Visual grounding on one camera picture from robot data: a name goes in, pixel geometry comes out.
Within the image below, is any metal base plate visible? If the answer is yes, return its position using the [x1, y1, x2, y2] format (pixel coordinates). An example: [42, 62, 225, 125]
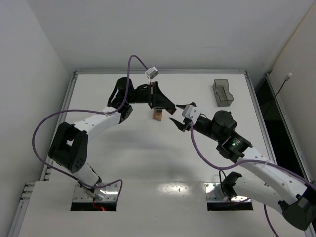
[204, 182, 251, 204]
[72, 183, 120, 203]

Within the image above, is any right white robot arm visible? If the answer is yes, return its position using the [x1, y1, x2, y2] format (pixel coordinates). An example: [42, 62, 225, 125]
[173, 102, 316, 231]

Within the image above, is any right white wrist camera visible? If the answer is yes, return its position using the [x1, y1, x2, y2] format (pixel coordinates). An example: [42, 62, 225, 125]
[182, 104, 201, 124]

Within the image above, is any black wall cable white plug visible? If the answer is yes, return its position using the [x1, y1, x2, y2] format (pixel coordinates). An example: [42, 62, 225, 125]
[270, 72, 292, 105]

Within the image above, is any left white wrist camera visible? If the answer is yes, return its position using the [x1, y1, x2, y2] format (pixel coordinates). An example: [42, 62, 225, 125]
[145, 67, 158, 80]

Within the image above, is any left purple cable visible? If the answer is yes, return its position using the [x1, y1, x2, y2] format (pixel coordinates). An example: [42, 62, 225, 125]
[33, 55, 153, 195]

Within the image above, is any dark wood small cube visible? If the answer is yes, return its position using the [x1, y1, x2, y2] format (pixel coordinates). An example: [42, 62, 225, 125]
[166, 107, 176, 115]

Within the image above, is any light wood plank block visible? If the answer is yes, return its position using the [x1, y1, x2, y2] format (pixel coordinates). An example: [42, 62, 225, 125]
[152, 114, 162, 121]

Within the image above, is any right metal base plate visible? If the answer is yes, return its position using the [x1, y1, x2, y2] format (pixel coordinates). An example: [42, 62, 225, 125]
[204, 182, 251, 204]

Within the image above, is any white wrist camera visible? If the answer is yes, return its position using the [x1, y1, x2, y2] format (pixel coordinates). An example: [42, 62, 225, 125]
[145, 67, 158, 80]
[182, 104, 201, 124]

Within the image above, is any purple cable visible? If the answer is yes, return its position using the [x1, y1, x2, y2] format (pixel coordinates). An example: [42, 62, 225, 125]
[190, 123, 316, 237]
[33, 55, 153, 195]

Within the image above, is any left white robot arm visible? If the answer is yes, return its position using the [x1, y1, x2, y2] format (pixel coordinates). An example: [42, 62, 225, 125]
[48, 77, 176, 199]

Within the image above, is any grey transparent plastic tray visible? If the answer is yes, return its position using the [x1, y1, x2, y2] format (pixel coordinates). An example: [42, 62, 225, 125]
[212, 79, 234, 107]

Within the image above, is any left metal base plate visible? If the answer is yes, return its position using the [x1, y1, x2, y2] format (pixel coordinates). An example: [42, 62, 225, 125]
[72, 183, 120, 203]

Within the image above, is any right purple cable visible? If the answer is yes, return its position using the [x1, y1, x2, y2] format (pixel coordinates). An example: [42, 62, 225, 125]
[190, 123, 316, 237]

